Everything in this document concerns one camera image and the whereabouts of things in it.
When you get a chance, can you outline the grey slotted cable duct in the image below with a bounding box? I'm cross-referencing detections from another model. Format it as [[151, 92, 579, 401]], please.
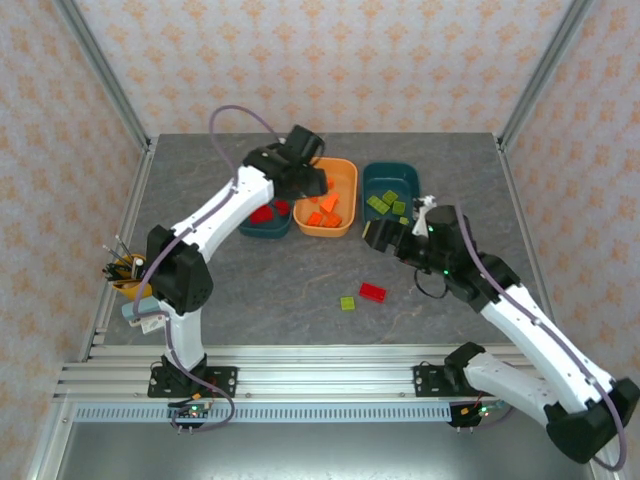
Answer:
[[74, 405, 454, 424]]

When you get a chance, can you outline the white paper tag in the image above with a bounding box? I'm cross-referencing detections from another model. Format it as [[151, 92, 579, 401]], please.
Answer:
[[128, 317, 164, 335]]

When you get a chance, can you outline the aluminium table side rail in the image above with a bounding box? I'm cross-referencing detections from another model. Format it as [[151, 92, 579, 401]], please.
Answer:
[[494, 134, 572, 361], [78, 135, 160, 362]]

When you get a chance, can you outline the aluminium frame post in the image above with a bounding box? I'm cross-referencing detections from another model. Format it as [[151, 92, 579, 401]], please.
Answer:
[[498, 0, 597, 151], [53, 0, 152, 151]]

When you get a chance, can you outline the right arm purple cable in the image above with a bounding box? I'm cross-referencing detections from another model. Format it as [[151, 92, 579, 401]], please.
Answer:
[[452, 202, 627, 472]]

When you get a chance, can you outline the grey metal lower panel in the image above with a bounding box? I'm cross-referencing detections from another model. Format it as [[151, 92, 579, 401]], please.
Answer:
[[52, 422, 599, 480]]

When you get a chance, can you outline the right gripper thin black cable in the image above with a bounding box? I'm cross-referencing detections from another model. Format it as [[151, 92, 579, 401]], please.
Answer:
[[414, 271, 447, 301]]

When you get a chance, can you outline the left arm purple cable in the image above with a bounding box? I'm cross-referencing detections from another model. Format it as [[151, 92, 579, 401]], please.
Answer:
[[134, 104, 289, 432]]

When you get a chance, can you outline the black pencil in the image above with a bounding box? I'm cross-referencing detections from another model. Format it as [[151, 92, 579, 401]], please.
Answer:
[[103, 243, 126, 276], [115, 234, 137, 266]]

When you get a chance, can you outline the orange plastic container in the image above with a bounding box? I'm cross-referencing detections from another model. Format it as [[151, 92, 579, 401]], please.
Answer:
[[292, 156, 359, 238]]

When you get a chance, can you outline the yellow pencil cup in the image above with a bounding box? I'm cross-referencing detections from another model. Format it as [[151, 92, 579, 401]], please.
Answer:
[[110, 254, 154, 301]]

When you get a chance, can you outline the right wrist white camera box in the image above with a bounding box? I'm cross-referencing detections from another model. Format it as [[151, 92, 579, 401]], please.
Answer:
[[412, 194, 440, 235]]

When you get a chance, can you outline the teal plastic container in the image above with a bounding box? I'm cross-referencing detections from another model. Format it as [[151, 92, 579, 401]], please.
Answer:
[[361, 160, 421, 237], [238, 197, 295, 240]]

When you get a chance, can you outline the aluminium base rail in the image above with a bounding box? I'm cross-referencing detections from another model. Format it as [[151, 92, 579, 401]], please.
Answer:
[[52, 344, 576, 404]]

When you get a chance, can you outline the small controller circuit board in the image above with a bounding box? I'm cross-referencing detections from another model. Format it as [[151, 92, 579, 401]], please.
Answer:
[[169, 403, 214, 434], [449, 402, 506, 430]]

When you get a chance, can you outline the aluminium frame leg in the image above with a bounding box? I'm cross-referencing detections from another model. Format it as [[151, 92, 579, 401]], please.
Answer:
[[27, 402, 76, 480]]

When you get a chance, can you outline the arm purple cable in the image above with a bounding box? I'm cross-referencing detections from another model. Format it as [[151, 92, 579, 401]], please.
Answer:
[[452, 202, 627, 472], [134, 104, 289, 432]]

